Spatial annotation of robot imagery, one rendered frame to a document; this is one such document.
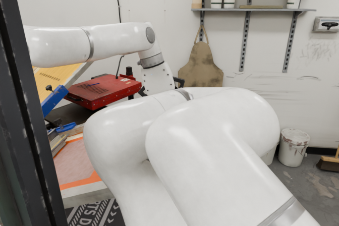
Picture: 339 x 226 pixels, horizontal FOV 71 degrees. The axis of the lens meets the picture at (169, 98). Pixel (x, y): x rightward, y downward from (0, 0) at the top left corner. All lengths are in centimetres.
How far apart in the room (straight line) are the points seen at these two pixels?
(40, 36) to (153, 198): 37
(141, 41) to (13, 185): 45
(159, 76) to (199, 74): 207
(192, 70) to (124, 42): 223
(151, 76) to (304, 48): 242
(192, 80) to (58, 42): 240
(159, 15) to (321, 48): 180
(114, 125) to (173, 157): 11
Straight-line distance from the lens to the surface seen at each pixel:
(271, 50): 292
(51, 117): 215
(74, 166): 102
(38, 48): 53
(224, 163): 19
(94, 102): 197
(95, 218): 120
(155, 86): 79
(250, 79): 296
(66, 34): 56
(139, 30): 65
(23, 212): 35
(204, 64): 279
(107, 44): 61
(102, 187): 71
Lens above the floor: 183
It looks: 22 degrees down
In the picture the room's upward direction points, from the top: straight up
